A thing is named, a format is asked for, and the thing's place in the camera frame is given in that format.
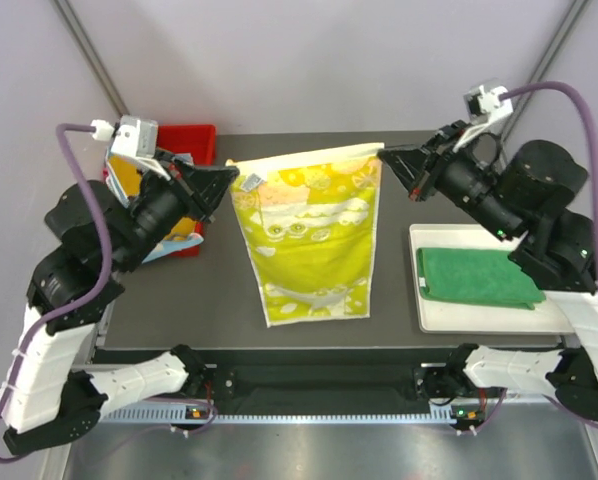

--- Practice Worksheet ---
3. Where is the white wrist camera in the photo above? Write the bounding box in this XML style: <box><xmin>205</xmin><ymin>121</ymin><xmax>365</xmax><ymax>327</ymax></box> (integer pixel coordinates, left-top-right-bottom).
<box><xmin>90</xmin><ymin>115</ymin><xmax>170</xmax><ymax>180</ymax></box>
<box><xmin>454</xmin><ymin>81</ymin><xmax>514</xmax><ymax>151</ymax></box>

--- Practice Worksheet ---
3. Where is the green microfiber towel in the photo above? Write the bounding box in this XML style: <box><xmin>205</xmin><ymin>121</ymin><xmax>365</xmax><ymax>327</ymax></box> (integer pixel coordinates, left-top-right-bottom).
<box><xmin>416</xmin><ymin>247</ymin><xmax>546</xmax><ymax>310</ymax></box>

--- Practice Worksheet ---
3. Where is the left aluminium corner post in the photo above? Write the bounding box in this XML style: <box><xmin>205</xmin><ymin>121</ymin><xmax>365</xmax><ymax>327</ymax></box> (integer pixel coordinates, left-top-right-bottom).
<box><xmin>49</xmin><ymin>0</ymin><xmax>130</xmax><ymax>117</ymax></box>

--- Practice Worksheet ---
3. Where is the yellow green patterned towel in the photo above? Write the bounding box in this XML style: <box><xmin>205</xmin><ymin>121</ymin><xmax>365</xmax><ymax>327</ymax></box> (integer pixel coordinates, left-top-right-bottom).
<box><xmin>226</xmin><ymin>143</ymin><xmax>383</xmax><ymax>327</ymax></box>

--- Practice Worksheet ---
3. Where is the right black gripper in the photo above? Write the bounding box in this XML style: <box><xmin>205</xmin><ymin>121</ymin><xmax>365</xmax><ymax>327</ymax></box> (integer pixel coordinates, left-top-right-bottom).
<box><xmin>377</xmin><ymin>119</ymin><xmax>519</xmax><ymax>241</ymax></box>

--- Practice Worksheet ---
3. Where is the aluminium corner post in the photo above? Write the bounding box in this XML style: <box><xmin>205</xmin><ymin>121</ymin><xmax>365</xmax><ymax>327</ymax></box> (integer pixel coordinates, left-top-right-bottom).
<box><xmin>501</xmin><ymin>0</ymin><xmax>591</xmax><ymax>142</ymax></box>
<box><xmin>49</xmin><ymin>0</ymin><xmax>130</xmax><ymax>117</ymax></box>

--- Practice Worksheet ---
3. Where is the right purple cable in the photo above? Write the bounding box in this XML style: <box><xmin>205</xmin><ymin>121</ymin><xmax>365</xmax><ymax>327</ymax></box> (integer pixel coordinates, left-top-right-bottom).
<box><xmin>458</xmin><ymin>81</ymin><xmax>598</xmax><ymax>436</ymax></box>

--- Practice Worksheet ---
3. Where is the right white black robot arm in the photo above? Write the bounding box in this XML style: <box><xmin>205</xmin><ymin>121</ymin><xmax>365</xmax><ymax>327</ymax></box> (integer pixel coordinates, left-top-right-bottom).
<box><xmin>378</xmin><ymin>121</ymin><xmax>598</xmax><ymax>423</ymax></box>

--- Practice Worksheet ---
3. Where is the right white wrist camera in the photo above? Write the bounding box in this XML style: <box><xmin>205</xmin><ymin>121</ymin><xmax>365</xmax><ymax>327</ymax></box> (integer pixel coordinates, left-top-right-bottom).
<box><xmin>454</xmin><ymin>81</ymin><xmax>514</xmax><ymax>151</ymax></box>

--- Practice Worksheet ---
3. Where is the red plastic bin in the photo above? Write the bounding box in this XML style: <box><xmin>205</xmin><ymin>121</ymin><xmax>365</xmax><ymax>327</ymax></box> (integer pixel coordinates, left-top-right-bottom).
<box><xmin>157</xmin><ymin>124</ymin><xmax>216</xmax><ymax>258</ymax></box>

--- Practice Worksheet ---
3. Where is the blue patterned towel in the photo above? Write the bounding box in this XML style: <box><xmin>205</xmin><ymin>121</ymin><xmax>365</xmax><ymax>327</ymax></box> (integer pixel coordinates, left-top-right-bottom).
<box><xmin>104</xmin><ymin>177</ymin><xmax>204</xmax><ymax>263</ymax></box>

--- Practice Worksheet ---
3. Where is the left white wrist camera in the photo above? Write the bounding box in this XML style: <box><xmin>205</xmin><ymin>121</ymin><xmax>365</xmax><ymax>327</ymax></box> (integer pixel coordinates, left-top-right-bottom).
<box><xmin>90</xmin><ymin>115</ymin><xmax>170</xmax><ymax>180</ymax></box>

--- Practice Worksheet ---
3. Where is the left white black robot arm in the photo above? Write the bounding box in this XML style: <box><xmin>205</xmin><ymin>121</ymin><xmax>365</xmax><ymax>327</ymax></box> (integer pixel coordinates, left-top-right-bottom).
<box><xmin>0</xmin><ymin>155</ymin><xmax>239</xmax><ymax>461</ymax></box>

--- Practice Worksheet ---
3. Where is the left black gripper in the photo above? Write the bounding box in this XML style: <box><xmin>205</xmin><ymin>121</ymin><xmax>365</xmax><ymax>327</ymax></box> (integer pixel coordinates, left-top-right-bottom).
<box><xmin>116</xmin><ymin>147</ymin><xmax>241</xmax><ymax>271</ymax></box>

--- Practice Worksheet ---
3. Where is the aluminium frame rail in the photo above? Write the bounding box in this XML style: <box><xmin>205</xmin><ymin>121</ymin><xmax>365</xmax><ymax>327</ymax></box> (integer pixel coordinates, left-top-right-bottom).
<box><xmin>495</xmin><ymin>388</ymin><xmax>556</xmax><ymax>404</ymax></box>

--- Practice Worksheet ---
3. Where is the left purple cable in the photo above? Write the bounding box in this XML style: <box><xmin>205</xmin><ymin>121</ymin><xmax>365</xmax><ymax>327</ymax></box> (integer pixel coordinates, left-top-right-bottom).
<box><xmin>0</xmin><ymin>122</ymin><xmax>220</xmax><ymax>461</ymax></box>

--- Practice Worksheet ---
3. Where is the right aluminium corner post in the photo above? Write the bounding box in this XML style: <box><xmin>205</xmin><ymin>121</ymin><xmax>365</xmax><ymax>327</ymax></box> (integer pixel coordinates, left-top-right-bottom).
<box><xmin>501</xmin><ymin>0</ymin><xmax>591</xmax><ymax>142</ymax></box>

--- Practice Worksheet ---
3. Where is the white square tray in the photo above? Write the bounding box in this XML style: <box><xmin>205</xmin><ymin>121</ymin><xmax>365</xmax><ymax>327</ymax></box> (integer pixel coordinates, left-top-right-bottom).
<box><xmin>408</xmin><ymin>224</ymin><xmax>573</xmax><ymax>335</ymax></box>

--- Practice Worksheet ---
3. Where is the orange mustard towel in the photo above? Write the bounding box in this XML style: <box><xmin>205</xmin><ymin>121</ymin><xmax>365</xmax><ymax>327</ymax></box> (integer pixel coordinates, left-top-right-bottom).
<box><xmin>104</xmin><ymin>154</ymin><xmax>204</xmax><ymax>247</ymax></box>

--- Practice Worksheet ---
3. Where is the purple cable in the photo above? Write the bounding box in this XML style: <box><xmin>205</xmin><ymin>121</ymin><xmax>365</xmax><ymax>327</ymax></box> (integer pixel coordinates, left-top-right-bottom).
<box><xmin>0</xmin><ymin>122</ymin><xmax>220</xmax><ymax>461</ymax></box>
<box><xmin>458</xmin><ymin>81</ymin><xmax>598</xmax><ymax>436</ymax></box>

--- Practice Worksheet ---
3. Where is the grey slotted cable duct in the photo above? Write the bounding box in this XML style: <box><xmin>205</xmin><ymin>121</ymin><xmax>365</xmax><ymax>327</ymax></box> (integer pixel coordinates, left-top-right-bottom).
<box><xmin>101</xmin><ymin>401</ymin><xmax>478</xmax><ymax>426</ymax></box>

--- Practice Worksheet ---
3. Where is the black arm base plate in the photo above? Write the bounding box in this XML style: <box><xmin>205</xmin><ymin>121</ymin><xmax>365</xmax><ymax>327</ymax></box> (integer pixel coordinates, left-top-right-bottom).
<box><xmin>173</xmin><ymin>345</ymin><xmax>479</xmax><ymax>414</ymax></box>

